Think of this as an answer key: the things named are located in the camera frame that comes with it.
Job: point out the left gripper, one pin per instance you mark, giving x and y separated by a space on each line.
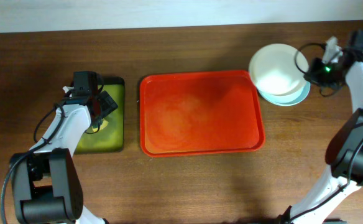
107 103

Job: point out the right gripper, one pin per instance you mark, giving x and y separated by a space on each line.
311 73

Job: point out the green and yellow sponge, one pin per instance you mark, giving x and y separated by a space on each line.
98 125

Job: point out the light blue plate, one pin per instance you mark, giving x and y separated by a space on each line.
288 100

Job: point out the cream white plate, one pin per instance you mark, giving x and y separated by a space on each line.
277 69

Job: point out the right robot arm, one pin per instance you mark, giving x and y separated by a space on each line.
343 174

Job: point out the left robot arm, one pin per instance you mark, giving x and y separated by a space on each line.
45 184

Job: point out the black tray with soapy water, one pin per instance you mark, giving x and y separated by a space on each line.
110 136

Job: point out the red plastic tray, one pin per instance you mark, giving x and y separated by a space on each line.
196 113

